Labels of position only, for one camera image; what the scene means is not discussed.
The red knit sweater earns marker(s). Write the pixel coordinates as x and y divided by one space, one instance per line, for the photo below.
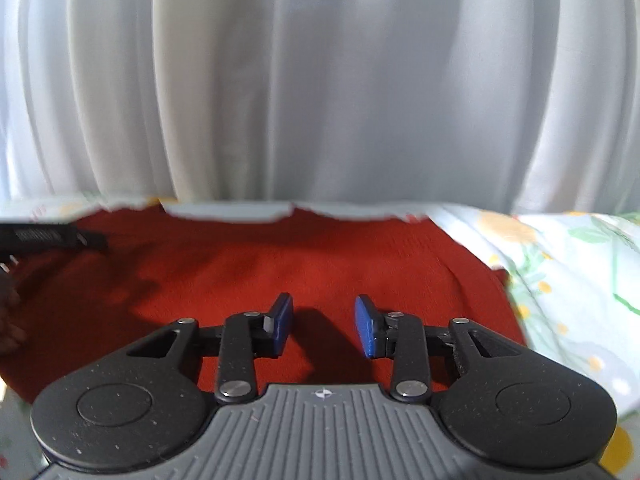
76 307

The floral white bed sheet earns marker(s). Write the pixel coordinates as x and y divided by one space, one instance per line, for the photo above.
572 281

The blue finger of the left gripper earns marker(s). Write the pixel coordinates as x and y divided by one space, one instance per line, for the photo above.
91 240

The white curtain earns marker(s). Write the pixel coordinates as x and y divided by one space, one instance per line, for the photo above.
507 105

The left hand with painted nails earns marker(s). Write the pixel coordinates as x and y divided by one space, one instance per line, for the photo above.
11 336

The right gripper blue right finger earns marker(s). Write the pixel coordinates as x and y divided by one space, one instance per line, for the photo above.
379 332

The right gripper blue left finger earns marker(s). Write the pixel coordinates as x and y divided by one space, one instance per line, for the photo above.
265 333

